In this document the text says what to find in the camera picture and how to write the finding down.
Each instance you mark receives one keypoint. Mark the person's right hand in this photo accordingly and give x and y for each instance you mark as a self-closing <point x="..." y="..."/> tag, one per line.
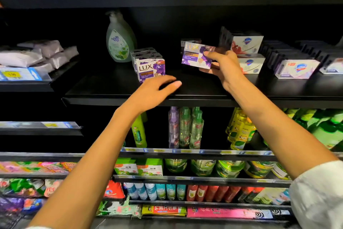
<point x="228" y="72"/>

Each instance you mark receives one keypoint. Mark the person's left hand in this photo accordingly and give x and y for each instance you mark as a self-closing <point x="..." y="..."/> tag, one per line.
<point x="150" y="96"/>

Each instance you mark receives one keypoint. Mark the pale green pump soap bottle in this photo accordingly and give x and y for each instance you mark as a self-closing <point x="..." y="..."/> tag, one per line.
<point x="120" y="41"/>

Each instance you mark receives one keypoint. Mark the black store shelf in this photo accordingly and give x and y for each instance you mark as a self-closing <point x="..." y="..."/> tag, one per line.
<point x="21" y="86"/>
<point x="300" y="89"/>

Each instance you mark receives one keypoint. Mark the person's right forearm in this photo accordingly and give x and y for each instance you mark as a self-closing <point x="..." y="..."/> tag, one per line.
<point x="284" y="130"/>

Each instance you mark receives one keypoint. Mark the person's left forearm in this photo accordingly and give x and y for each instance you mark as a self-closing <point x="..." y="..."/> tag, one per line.
<point x="80" y="175"/>

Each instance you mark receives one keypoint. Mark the strip of shelf price tags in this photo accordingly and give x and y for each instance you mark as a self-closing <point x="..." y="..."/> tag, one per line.
<point x="19" y="74"/>

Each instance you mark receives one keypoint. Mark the row of white red soap boxes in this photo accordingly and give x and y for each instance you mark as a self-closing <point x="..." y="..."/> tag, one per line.
<point x="247" y="47"/>

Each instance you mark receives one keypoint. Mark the row of purple soap boxes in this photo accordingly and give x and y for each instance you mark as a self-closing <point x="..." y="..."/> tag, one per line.
<point x="190" y="41"/>

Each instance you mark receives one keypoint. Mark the row of white pink soap boxes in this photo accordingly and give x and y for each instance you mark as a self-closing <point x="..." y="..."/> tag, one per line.
<point x="297" y="70"/>

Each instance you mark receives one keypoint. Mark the green white box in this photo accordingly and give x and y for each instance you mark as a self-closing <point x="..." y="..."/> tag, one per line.
<point x="150" y="169"/>
<point x="126" y="168"/>

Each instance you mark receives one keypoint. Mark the green lidded wipe tub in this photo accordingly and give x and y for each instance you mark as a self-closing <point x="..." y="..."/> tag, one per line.
<point x="176" y="166"/>
<point x="203" y="168"/>
<point x="230" y="169"/>

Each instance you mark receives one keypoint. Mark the red snack packet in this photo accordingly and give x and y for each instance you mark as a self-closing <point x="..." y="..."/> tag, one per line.
<point x="114" y="189"/>

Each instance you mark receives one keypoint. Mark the yellow red packets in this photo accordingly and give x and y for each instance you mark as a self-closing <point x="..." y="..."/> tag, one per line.
<point x="163" y="210"/>

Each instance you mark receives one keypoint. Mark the white floral wipe packet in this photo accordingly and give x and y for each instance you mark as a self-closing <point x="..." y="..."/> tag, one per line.
<point x="118" y="208"/>

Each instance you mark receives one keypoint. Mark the pile of white wipe packets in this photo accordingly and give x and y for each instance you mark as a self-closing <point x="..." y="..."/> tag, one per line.
<point x="32" y="57"/>

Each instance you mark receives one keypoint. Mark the long pink packet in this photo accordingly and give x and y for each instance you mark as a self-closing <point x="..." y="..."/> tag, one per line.
<point x="228" y="213"/>

